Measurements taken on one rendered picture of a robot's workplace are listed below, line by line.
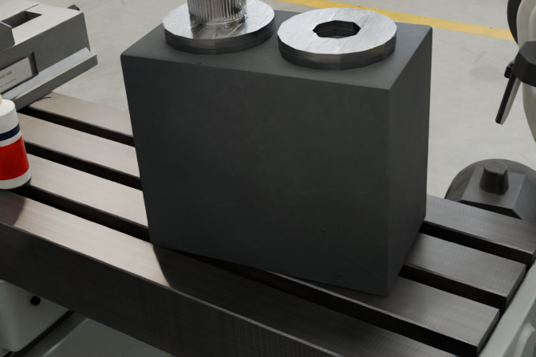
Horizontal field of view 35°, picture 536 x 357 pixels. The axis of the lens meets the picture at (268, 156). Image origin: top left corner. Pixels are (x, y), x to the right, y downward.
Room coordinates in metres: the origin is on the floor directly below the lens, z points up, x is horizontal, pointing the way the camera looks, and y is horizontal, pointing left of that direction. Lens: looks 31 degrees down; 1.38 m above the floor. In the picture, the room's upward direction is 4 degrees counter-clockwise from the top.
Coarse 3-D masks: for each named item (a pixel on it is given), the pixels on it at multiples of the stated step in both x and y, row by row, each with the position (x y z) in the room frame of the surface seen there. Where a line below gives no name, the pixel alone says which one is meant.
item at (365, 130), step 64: (256, 0) 0.67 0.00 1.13; (128, 64) 0.61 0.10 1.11; (192, 64) 0.59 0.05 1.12; (256, 64) 0.58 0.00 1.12; (320, 64) 0.56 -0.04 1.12; (384, 64) 0.56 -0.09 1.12; (192, 128) 0.59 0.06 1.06; (256, 128) 0.56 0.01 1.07; (320, 128) 0.54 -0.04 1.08; (384, 128) 0.52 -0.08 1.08; (192, 192) 0.59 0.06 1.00; (256, 192) 0.57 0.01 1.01; (320, 192) 0.54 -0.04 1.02; (384, 192) 0.52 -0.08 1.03; (256, 256) 0.57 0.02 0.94; (320, 256) 0.54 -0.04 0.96; (384, 256) 0.52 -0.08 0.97
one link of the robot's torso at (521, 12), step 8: (528, 0) 0.87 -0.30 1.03; (520, 8) 0.88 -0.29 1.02; (528, 8) 0.87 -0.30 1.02; (520, 16) 0.88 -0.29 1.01; (528, 16) 0.87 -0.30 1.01; (520, 24) 0.88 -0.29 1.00; (528, 24) 0.87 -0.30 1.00; (520, 32) 0.88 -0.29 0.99; (528, 32) 0.87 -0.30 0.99; (520, 40) 0.88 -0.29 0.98; (528, 40) 0.87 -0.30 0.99; (528, 88) 0.87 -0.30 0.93; (528, 96) 0.87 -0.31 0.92; (528, 104) 0.87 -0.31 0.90; (528, 112) 0.88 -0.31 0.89; (528, 120) 0.88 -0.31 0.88
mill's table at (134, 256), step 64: (64, 128) 0.85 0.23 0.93; (128, 128) 0.84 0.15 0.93; (0, 192) 0.72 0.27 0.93; (64, 192) 0.71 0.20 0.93; (128, 192) 0.71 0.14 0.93; (0, 256) 0.68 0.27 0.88; (64, 256) 0.62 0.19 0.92; (128, 256) 0.60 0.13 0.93; (192, 256) 0.62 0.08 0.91; (448, 256) 0.57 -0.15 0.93; (512, 256) 0.57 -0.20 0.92; (128, 320) 0.59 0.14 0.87; (192, 320) 0.54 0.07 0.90; (256, 320) 0.51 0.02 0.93; (320, 320) 0.50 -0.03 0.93; (384, 320) 0.51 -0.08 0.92; (448, 320) 0.49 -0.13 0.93; (512, 320) 0.50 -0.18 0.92
